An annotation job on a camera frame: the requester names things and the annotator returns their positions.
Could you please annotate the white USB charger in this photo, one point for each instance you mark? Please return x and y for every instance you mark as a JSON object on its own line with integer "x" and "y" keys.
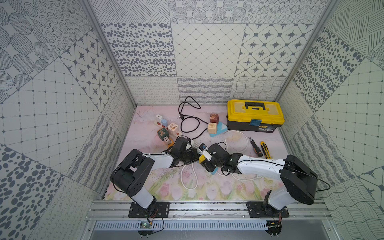
{"x": 159, "y": 118}

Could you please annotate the pink deer cube socket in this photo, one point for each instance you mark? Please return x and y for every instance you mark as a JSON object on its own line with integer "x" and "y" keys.
{"x": 173, "y": 128}

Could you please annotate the aluminium rail frame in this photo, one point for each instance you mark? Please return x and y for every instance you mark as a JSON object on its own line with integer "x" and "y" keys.
{"x": 204, "y": 210}

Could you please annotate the light blue USB charger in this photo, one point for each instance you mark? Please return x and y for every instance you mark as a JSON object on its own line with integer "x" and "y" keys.
{"x": 164, "y": 122}

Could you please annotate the yellow utility knife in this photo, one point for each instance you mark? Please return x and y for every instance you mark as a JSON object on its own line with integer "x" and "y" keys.
{"x": 265, "y": 150}

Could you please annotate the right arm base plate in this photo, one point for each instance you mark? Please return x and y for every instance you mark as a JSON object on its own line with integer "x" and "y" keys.
{"x": 261, "y": 210}

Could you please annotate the orange power strip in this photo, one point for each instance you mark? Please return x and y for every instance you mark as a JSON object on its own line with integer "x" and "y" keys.
{"x": 168, "y": 141}

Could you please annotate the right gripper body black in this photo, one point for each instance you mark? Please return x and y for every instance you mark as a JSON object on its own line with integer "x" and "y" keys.
{"x": 212, "y": 164}

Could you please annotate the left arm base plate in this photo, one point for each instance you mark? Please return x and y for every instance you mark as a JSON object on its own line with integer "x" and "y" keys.
{"x": 149, "y": 209}

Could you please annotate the dark red cube socket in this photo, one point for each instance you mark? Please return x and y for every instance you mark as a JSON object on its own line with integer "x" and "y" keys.
{"x": 214, "y": 118}

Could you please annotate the black red screwdriver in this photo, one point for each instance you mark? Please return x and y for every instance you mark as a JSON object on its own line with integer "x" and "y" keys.
{"x": 257, "y": 150}

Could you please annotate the yellow plug adapter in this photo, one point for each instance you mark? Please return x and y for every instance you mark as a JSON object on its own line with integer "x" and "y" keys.
{"x": 204, "y": 158}

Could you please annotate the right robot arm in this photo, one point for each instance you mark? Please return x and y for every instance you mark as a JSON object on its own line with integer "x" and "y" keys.
{"x": 299, "y": 181}

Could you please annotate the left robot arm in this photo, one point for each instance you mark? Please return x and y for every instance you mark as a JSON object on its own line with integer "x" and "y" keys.
{"x": 131, "y": 174}

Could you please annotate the green dragon cube socket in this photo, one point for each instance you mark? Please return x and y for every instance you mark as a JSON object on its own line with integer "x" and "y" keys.
{"x": 163, "y": 133}

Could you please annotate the blue power strip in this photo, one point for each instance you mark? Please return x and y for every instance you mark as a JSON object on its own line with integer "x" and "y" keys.
{"x": 212, "y": 165}

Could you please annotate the yellow black toolbox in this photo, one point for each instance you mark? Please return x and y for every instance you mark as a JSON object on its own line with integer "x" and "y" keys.
{"x": 256, "y": 116}

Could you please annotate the teal power strip base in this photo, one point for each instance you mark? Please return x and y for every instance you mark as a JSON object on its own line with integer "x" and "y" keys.
{"x": 222, "y": 128}

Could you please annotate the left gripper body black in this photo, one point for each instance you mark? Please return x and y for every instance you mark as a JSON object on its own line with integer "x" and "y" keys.
{"x": 193, "y": 152}

